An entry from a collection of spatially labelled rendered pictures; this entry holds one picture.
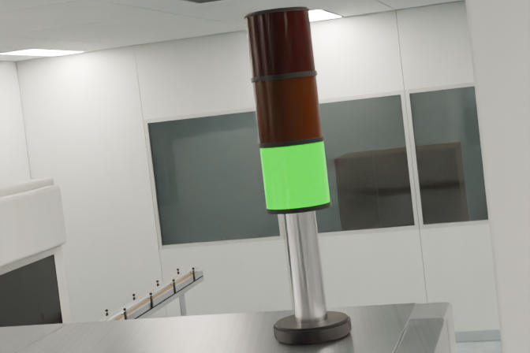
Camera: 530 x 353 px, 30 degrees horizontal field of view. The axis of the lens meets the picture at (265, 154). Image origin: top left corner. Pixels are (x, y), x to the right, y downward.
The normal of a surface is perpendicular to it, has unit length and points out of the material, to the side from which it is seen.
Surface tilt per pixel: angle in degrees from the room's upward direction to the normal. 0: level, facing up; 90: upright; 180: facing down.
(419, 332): 0
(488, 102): 90
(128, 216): 90
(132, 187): 90
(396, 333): 0
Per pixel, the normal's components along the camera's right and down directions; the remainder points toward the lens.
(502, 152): -0.25, 0.08
